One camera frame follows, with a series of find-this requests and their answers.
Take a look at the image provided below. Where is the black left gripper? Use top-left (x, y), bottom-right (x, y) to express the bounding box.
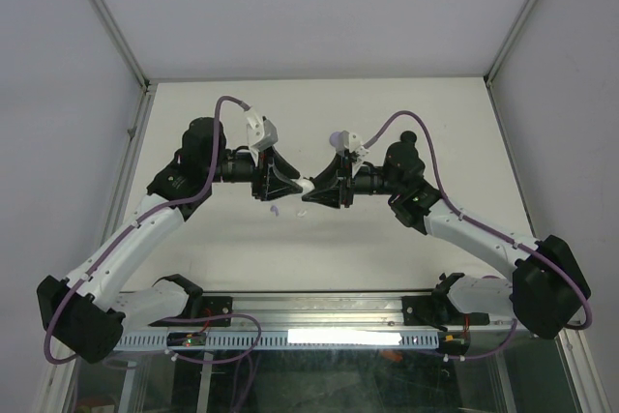
top-left (206, 146), bottom-right (303, 199)

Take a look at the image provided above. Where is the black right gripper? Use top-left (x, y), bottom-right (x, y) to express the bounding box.
top-left (301, 153), bottom-right (402, 210)

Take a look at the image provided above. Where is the white earbud charging case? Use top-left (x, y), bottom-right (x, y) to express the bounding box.
top-left (296, 178), bottom-right (315, 194)

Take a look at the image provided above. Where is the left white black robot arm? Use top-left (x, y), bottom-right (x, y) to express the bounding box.
top-left (37, 113), bottom-right (302, 365)

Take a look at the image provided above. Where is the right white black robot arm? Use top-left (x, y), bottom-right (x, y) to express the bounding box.
top-left (302, 132), bottom-right (591, 339)

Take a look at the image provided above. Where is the purple earbud charging case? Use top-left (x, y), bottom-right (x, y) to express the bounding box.
top-left (329, 132), bottom-right (344, 150)

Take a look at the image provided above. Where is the black earbud charging case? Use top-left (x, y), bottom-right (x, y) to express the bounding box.
top-left (399, 131), bottom-right (417, 145)

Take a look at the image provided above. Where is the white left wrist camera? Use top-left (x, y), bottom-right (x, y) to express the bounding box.
top-left (245, 107), bottom-right (279, 153)

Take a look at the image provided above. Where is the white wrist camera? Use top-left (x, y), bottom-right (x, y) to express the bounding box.
top-left (336, 131), bottom-right (368, 161)
top-left (245, 107), bottom-right (279, 153)

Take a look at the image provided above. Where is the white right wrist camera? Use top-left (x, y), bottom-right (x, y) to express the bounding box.
top-left (336, 131), bottom-right (368, 161)

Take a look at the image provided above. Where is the aluminium mounting rail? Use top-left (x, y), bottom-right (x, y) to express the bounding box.
top-left (120, 292), bottom-right (514, 332)

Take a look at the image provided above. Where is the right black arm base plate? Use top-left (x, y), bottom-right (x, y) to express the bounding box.
top-left (400, 294), bottom-right (490, 331)

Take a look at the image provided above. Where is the white slotted cable duct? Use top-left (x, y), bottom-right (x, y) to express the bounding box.
top-left (115, 329), bottom-right (439, 352)

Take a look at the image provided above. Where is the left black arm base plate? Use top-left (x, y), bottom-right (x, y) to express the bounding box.
top-left (150, 294), bottom-right (233, 328)

